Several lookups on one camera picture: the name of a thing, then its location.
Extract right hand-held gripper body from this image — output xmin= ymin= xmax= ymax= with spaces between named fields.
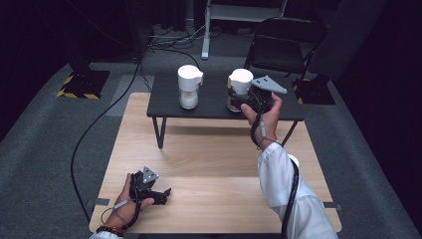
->
xmin=245 ymin=75 xmax=289 ymax=115

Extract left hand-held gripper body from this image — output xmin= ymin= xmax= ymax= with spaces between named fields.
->
xmin=129 ymin=165 xmax=160 ymax=201

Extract black desktop shelf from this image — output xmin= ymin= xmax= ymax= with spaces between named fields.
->
xmin=146 ymin=73 xmax=306 ymax=153

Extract white-lidded jar white powder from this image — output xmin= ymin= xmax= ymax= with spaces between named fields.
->
xmin=176 ymin=64 xmax=205 ymax=111

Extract person's right hand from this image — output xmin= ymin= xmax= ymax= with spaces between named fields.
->
xmin=240 ymin=92 xmax=284 ymax=152

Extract person's left hand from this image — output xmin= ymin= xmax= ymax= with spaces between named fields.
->
xmin=105 ymin=172 xmax=155 ymax=230

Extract black folding chair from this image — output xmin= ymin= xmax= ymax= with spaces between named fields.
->
xmin=242 ymin=16 xmax=329 ymax=81

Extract white metal stand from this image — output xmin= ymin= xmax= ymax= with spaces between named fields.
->
xmin=200 ymin=0 xmax=289 ymax=62

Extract left hand-held gripper cable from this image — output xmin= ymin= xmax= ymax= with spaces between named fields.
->
xmin=100 ymin=172 xmax=142 ymax=231

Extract hand-held gripper cable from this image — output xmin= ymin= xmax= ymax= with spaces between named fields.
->
xmin=249 ymin=94 xmax=301 ymax=239
xmin=100 ymin=172 xmax=142 ymax=231

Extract black base plate striped tape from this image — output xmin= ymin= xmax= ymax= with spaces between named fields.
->
xmin=292 ymin=74 xmax=336 ymax=106
xmin=56 ymin=69 xmax=111 ymax=100

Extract beaded bracelets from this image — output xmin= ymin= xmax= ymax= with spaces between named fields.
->
xmin=96 ymin=224 xmax=125 ymax=238

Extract long black floor cable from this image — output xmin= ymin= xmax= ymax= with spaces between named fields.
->
xmin=70 ymin=56 xmax=144 ymax=224

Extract bundle of floor cables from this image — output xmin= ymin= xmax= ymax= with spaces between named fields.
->
xmin=145 ymin=23 xmax=215 ymax=53

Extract right hand-held gripper cable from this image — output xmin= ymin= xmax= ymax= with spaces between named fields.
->
xmin=249 ymin=94 xmax=301 ymax=239

